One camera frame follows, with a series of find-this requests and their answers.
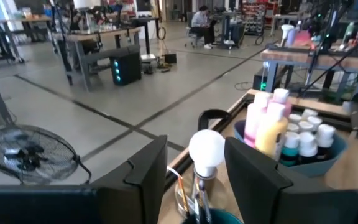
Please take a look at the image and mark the wooden table black legs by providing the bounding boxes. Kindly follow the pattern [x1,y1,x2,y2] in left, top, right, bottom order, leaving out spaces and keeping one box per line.
[0,14,54,63]

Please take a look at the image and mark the blue frame table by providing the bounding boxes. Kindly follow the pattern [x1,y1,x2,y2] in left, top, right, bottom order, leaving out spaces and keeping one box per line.
[261,48,358,100]

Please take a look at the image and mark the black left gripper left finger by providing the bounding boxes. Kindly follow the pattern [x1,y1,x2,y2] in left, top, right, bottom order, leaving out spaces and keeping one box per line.
[90,134,170,224]

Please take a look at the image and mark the large pink paint bottle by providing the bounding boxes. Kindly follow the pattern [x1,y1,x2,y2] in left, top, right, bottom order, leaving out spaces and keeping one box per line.
[243,91,273,149]
[268,88,293,121]

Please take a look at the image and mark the small dark paint bottle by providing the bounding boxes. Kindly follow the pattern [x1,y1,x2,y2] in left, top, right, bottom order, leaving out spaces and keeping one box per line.
[298,131,319,165]

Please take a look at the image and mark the teal ribbed plastic cup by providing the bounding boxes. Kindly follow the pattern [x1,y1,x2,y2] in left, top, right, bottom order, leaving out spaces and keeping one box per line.
[181,208,244,224]

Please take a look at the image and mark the paint brushes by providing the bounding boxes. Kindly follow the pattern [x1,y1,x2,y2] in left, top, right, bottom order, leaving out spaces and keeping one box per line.
[166,166,191,218]

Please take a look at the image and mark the large yellow paint bottle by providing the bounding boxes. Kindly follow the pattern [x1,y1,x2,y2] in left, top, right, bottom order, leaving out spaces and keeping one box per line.
[254,101,290,160]

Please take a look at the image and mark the black computer tower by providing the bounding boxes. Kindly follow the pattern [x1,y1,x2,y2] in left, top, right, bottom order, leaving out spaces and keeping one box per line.
[109,51,142,86]
[252,67,270,91]

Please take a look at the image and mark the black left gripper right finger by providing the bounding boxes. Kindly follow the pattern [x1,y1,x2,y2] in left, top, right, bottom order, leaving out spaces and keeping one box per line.
[224,136,332,224]

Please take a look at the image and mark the teal plastic storage bin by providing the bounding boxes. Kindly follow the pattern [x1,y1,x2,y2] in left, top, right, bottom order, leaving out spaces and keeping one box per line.
[233,119,349,178]

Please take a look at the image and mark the black floor fan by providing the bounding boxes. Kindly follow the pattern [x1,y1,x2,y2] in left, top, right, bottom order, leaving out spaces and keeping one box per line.
[0,124,93,186]

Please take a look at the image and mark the person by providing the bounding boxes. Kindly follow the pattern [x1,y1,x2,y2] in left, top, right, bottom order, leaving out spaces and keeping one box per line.
[190,5,217,50]

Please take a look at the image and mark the red parts shelf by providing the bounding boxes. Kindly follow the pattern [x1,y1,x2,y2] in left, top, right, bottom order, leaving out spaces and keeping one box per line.
[241,0,270,35]

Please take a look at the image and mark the small black box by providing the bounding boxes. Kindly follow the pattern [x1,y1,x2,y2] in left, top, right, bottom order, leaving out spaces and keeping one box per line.
[163,52,177,65]

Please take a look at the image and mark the grey metal workbench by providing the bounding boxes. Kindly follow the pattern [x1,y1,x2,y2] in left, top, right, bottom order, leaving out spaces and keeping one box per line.
[57,26,142,93]

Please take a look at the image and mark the black paintbrush dark bristles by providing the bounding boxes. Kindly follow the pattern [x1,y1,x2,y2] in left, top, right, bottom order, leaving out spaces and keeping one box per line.
[198,179,213,223]
[191,177,202,223]

